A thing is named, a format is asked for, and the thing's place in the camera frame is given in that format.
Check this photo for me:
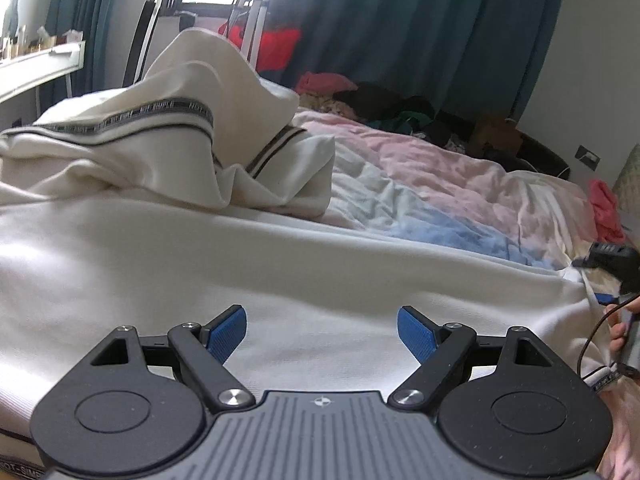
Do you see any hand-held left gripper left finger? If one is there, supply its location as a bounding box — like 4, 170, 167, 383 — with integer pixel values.
90, 304, 256, 413

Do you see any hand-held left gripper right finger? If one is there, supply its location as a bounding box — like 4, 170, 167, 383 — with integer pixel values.
389, 304, 557, 412

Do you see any white garment with striped trim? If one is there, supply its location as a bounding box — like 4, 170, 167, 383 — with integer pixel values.
0, 27, 618, 466

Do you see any pile of dark clothes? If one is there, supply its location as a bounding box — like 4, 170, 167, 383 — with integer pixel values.
332, 82, 482, 145

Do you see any person's right hand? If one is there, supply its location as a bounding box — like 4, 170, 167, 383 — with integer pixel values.
602, 294, 640, 361

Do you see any coral pink cloth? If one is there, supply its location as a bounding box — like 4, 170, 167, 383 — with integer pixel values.
587, 178, 629, 244

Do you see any beige patterned cushion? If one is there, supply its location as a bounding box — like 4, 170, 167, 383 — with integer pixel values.
612, 142, 640, 213

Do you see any pastel pink blue bed blanket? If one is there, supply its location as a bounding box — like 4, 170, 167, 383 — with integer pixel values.
290, 105, 603, 273

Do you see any brown cardboard box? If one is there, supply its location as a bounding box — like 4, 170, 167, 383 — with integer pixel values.
470, 115, 527, 159

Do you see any red garment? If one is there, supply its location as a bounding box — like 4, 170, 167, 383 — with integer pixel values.
217, 19, 302, 75

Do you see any teal curtain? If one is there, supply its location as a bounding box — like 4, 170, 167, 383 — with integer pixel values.
52, 0, 173, 97
260, 0, 568, 133

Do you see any white stand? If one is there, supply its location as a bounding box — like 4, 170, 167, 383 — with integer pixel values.
232, 0, 275, 67

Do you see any white desk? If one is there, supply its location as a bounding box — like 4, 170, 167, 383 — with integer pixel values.
0, 39, 87, 105

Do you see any black cable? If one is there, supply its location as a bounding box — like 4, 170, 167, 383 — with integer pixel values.
577, 302, 632, 386

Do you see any wall socket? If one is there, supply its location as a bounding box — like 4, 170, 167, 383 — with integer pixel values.
575, 144, 602, 171

